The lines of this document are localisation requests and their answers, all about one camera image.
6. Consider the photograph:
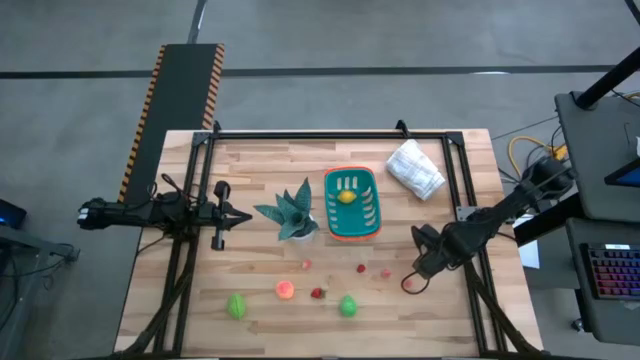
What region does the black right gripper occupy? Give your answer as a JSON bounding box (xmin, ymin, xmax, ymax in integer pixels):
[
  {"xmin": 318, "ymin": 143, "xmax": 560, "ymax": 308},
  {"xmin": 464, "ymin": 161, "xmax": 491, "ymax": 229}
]
[{"xmin": 400, "ymin": 223, "xmax": 469, "ymax": 296}]

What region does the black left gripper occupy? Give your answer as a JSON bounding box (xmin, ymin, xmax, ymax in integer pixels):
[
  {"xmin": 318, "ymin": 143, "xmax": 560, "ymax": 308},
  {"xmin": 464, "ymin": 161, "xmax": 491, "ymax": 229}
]
[{"xmin": 199, "ymin": 180, "xmax": 253, "ymax": 251}]

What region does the snake plant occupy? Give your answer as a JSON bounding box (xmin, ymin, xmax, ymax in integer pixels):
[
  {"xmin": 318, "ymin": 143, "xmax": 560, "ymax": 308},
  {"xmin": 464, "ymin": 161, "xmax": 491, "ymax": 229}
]
[{"xmin": 253, "ymin": 177, "xmax": 321, "ymax": 246}]

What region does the small green toy fruit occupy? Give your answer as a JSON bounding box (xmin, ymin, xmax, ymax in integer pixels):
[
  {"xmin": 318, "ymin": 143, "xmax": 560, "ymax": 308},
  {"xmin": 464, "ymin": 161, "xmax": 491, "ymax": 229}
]
[{"xmin": 339, "ymin": 294, "xmax": 358, "ymax": 319}]

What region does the large green toy fruit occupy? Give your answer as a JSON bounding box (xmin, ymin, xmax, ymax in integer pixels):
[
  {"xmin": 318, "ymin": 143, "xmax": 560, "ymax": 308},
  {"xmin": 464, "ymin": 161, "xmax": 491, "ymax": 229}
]
[{"xmin": 226, "ymin": 293, "xmax": 248, "ymax": 321}]

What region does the teal basket with orange handle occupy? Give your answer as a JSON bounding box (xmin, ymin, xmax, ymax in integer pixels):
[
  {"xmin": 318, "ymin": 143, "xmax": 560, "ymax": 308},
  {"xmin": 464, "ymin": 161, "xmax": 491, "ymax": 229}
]
[{"xmin": 323, "ymin": 165, "xmax": 383, "ymax": 243}]

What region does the folded white cloth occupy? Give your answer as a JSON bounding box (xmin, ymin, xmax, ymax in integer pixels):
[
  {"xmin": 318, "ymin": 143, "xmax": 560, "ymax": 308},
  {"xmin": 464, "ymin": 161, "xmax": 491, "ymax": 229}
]
[{"xmin": 384, "ymin": 138, "xmax": 446, "ymax": 202}]

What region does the black ramp with hazard stripes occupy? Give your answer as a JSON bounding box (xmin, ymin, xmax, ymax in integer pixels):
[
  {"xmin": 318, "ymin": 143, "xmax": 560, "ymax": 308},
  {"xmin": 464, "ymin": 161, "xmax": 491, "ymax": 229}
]
[{"xmin": 117, "ymin": 43, "xmax": 225, "ymax": 204}]

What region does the black support bar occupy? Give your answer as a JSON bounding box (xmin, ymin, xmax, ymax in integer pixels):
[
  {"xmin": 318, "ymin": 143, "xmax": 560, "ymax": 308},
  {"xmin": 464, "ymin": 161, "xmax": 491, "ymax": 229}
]
[{"xmin": 513, "ymin": 193, "xmax": 582, "ymax": 247}]

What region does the backlit black keyboard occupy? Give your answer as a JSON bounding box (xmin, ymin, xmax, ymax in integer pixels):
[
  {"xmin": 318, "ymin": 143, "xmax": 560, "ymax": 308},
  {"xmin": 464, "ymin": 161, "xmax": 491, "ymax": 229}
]
[{"xmin": 579, "ymin": 242, "xmax": 640, "ymax": 302}]

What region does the grey keyboard desk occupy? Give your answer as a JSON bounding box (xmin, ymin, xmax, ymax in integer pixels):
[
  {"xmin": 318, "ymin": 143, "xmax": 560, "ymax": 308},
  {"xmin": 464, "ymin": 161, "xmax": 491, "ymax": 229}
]
[{"xmin": 564, "ymin": 217, "xmax": 640, "ymax": 347}]

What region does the grey metal stand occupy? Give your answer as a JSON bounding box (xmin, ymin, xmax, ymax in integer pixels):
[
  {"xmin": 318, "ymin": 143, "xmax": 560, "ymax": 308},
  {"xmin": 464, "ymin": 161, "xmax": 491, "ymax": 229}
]
[{"xmin": 0, "ymin": 224, "xmax": 81, "ymax": 360}]

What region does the grey work cart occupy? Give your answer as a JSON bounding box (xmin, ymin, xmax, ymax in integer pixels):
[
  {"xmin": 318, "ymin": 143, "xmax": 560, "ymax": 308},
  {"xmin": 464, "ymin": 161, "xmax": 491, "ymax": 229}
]
[{"xmin": 553, "ymin": 91, "xmax": 640, "ymax": 224}]

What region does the black device with blue light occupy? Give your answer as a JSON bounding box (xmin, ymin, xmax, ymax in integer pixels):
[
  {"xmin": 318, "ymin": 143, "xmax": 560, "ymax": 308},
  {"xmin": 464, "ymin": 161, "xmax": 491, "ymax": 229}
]
[{"xmin": 0, "ymin": 198, "xmax": 29, "ymax": 231}]

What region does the tablet with blue screen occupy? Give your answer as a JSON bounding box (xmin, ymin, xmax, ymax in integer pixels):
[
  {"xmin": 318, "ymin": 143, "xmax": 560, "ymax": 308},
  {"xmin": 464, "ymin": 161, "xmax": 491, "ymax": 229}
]
[{"xmin": 603, "ymin": 157, "xmax": 640, "ymax": 189}]

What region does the black pole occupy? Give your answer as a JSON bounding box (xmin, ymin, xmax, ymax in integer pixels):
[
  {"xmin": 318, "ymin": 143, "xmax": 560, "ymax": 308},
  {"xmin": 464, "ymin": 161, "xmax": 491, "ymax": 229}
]
[{"xmin": 574, "ymin": 47, "xmax": 640, "ymax": 110}]

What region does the black aluminium table frame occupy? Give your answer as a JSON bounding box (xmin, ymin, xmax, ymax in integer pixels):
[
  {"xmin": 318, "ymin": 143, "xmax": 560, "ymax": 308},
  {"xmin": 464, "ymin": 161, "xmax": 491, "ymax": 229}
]
[{"xmin": 112, "ymin": 119, "xmax": 551, "ymax": 360}]

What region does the yellow cable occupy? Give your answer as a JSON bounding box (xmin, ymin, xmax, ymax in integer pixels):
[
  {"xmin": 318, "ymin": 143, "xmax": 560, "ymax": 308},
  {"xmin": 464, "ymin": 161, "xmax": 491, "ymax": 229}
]
[{"xmin": 507, "ymin": 135, "xmax": 569, "ymax": 174}]

